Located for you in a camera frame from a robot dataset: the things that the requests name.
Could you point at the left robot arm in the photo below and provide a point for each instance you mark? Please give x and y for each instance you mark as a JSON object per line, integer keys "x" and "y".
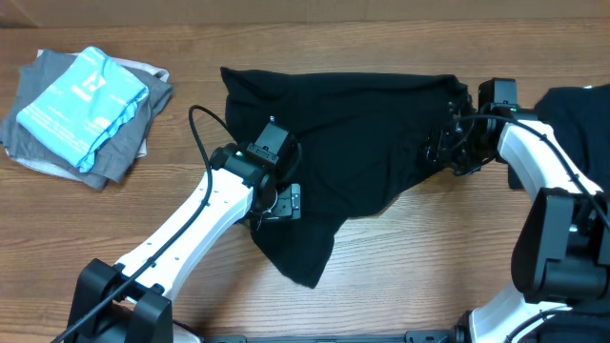
{"x": 132, "y": 299}

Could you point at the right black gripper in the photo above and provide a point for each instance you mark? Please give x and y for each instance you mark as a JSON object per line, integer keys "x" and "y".
{"x": 436, "y": 150}

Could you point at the folded dark grey shirt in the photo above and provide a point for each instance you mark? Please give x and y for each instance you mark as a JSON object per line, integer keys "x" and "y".
{"x": 126, "y": 138}

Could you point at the pile of black clothes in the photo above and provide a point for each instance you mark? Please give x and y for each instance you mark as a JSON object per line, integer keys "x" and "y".
{"x": 580, "y": 119}

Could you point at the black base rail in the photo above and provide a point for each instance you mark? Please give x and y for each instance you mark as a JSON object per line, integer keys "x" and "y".
{"x": 333, "y": 339}

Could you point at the black polo shirt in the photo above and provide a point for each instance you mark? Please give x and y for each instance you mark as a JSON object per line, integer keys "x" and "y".
{"x": 363, "y": 138}

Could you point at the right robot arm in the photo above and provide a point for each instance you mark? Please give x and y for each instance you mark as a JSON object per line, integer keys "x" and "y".
{"x": 559, "y": 286}

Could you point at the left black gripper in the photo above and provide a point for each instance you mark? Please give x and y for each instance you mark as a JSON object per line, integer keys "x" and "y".
{"x": 289, "y": 203}

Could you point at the folded light blue shirt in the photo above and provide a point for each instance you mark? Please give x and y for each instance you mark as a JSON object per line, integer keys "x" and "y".
{"x": 84, "y": 107}

